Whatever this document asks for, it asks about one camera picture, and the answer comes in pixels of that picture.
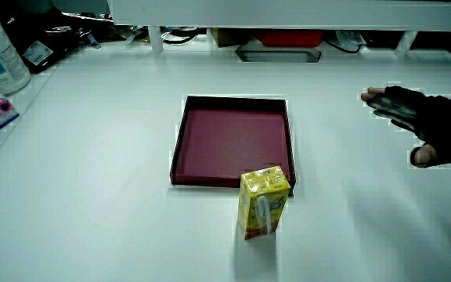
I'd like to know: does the person's right hand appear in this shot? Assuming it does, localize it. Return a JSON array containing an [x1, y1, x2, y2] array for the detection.
[[360, 80, 451, 181]]

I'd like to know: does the yellow ice redtea carton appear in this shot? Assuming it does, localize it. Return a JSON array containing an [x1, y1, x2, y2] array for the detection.
[[236, 164, 292, 240]]

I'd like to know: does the red box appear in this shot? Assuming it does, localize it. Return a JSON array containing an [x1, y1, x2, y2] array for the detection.
[[253, 30, 324, 49]]

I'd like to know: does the white desk shelf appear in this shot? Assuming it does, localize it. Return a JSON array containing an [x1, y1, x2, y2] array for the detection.
[[106, 0, 451, 59]]

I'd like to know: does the dark red shallow tray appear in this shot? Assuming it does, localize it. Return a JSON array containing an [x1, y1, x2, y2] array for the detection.
[[169, 95, 298, 189]]

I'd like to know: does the brown cardboard box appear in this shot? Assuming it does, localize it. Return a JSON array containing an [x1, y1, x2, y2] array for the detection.
[[211, 27, 256, 49]]

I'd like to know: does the black bag with white label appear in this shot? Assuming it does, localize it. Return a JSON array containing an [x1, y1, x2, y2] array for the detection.
[[0, 0, 102, 74]]

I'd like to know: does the black cable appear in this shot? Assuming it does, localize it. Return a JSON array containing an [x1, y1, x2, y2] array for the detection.
[[161, 27, 201, 45], [324, 38, 363, 55]]

